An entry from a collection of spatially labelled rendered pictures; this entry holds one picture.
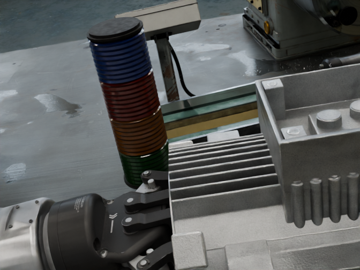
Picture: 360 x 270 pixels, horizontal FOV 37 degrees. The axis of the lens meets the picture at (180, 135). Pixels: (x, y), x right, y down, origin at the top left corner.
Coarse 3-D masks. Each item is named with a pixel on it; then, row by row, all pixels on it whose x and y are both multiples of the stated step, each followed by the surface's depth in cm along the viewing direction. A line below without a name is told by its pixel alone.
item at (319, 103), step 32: (352, 64) 42; (288, 96) 43; (320, 96) 43; (352, 96) 43; (288, 128) 36; (320, 128) 38; (352, 128) 38; (288, 160) 35; (320, 160) 35; (352, 160) 35; (288, 192) 36; (320, 192) 36; (352, 192) 36; (320, 224) 37
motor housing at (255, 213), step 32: (192, 160) 41; (224, 160) 40; (256, 160) 39; (192, 192) 38; (224, 192) 38; (256, 192) 38; (192, 224) 38; (224, 224) 38; (256, 224) 38; (288, 224) 37; (352, 224) 37; (224, 256) 37; (288, 256) 37; (320, 256) 36; (352, 256) 36
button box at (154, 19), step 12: (180, 0) 108; (192, 0) 108; (132, 12) 107; (144, 12) 107; (156, 12) 107; (168, 12) 107; (180, 12) 107; (192, 12) 108; (144, 24) 107; (156, 24) 107; (168, 24) 107; (180, 24) 107; (192, 24) 109
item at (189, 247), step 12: (180, 144) 47; (180, 240) 36; (192, 240) 36; (204, 240) 37; (180, 252) 36; (192, 252) 36; (204, 252) 36; (180, 264) 36; (192, 264) 36; (204, 264) 36
